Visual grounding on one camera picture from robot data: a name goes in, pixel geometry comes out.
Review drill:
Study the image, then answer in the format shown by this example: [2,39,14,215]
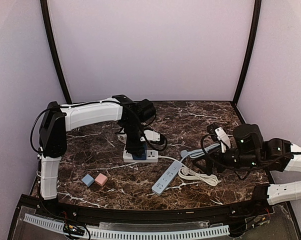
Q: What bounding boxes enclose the blue cube socket adapter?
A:
[132,148,147,161]

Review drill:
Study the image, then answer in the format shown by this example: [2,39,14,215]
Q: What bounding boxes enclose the pink plug adapter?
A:
[94,173,108,187]

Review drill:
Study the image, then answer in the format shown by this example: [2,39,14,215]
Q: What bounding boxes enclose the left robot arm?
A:
[35,95,161,200]

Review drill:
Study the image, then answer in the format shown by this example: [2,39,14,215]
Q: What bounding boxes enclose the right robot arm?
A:
[192,123,301,206]

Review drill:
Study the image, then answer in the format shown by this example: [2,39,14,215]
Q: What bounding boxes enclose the light blue plug adapter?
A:
[81,174,95,187]

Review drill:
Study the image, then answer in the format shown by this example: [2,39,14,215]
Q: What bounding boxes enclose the white cube socket adapter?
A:
[117,133,127,144]

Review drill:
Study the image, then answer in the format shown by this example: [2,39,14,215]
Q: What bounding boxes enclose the light blue power strip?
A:
[151,161,183,196]

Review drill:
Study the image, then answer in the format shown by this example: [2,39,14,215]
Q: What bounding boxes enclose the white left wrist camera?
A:
[140,129,161,143]

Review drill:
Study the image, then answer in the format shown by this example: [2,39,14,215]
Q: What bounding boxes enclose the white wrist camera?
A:
[207,123,232,153]
[140,129,161,143]

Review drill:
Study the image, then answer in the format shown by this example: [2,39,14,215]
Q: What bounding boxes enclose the white power cable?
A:
[158,155,220,187]

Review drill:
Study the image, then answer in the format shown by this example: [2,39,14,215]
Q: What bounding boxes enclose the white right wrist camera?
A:
[207,123,232,153]

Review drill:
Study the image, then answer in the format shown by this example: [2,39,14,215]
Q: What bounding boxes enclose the black table frame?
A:
[7,0,301,240]

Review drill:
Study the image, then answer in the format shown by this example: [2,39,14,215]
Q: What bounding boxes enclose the slotted cable duct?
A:
[23,213,230,240]

